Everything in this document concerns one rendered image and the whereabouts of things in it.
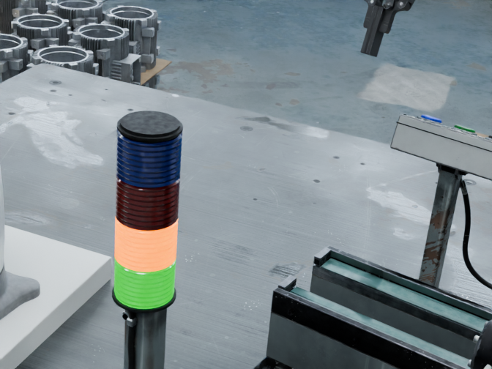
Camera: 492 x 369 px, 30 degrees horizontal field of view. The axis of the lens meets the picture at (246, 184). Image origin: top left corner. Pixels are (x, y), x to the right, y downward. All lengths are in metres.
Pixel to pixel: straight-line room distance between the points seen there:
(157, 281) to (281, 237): 0.64
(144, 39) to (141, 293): 2.57
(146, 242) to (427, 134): 0.54
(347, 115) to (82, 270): 2.93
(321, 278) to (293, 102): 3.03
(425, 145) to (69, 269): 0.53
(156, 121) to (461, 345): 0.52
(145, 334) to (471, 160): 0.54
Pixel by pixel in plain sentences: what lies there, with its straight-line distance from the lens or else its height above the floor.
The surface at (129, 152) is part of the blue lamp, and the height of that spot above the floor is 1.20.
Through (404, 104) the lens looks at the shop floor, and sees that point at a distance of 4.38.
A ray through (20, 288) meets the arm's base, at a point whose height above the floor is 0.85.
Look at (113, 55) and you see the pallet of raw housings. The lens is 3.19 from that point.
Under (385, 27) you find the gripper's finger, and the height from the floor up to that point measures 1.17.
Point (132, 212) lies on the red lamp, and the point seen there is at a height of 1.14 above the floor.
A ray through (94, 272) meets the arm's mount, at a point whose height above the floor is 0.84.
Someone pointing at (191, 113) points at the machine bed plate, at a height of 0.80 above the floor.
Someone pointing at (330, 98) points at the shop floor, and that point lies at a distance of 4.33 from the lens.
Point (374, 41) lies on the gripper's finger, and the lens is 1.35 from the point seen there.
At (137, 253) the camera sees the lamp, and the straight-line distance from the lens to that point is 0.87.
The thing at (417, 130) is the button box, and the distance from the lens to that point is 1.29.
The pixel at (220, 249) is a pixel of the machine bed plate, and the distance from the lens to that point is 1.46.
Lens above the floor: 1.55
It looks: 27 degrees down
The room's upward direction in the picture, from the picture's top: 5 degrees clockwise
